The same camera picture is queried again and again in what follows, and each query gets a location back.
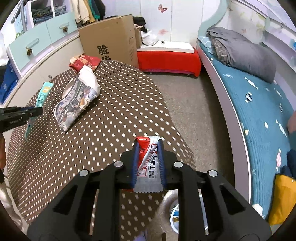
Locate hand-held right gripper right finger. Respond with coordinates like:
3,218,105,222
158,138,272,241

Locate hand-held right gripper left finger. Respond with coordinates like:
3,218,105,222
27,139,140,241

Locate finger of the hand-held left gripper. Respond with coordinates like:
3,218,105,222
5,107,43,117

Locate red white wrapper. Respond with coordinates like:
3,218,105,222
134,135,163,194

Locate teal wrapper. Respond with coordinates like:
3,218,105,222
24,82,54,142

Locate blue plastic basin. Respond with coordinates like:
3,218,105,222
169,196,205,234

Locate blue bag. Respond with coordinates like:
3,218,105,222
0,62,19,103

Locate newsprint paper bag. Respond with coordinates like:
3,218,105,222
53,66,101,133

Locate brown polka dot tablecloth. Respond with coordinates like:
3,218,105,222
6,60,197,241

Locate beige curved cabinet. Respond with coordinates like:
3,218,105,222
3,30,85,109

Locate light green drawer front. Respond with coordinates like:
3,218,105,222
45,11,78,43
7,30,50,71

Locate red patterned packet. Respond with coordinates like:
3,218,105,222
69,54,102,73

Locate folded jeans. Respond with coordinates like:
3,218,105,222
31,6,53,24

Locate lilac shelving unit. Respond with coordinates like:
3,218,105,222
7,0,79,72

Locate red storage bench white top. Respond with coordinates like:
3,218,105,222
136,40,202,77

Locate large cardboard box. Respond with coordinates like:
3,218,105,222
78,14,139,69

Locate cream hanging jacket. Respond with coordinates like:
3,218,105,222
70,0,90,24

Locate teal printed bed sheet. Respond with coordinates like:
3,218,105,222
199,36,296,220

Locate green hanging clothes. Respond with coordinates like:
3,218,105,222
89,0,102,20

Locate yellow jacket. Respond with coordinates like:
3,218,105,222
268,174,296,226

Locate grey plaid pillow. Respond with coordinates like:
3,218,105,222
211,38,230,66

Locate small cardboard box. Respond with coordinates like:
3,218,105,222
134,27,142,49

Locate dark blue clothing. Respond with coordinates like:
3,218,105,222
280,148,296,179

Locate light blue pillow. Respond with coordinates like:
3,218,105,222
199,36,214,55

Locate white plastic bag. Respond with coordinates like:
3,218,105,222
141,30,159,46

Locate pink hanging garment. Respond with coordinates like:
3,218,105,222
287,113,296,133

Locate black clothes pile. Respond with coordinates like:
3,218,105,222
133,17,147,33

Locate grey duvet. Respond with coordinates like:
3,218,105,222
206,27,277,84

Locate white wardrobe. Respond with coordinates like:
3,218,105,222
102,0,228,49

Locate light green bunk bed frame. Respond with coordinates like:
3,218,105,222
196,0,296,209

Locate chrome curved rail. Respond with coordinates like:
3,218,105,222
11,0,26,24

